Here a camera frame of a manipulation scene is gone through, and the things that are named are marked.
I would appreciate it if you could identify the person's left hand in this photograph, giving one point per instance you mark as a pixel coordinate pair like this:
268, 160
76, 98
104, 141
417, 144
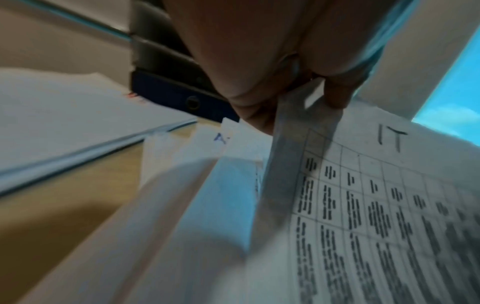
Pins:
262, 44

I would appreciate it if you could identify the unsorted pile of papers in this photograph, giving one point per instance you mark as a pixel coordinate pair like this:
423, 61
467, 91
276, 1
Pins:
168, 222

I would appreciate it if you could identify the H.R. paper stack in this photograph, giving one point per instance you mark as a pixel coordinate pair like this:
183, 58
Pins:
75, 124

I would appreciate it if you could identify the paper sheet marked IT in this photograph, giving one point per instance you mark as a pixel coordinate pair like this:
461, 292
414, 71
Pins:
375, 222

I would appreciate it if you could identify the clear teal plastic strip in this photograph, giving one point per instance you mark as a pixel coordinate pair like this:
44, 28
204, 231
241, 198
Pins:
82, 20

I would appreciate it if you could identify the window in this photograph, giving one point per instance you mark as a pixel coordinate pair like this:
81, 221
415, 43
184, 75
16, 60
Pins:
453, 98

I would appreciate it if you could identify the round wooden table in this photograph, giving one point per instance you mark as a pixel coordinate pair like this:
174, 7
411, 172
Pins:
56, 222

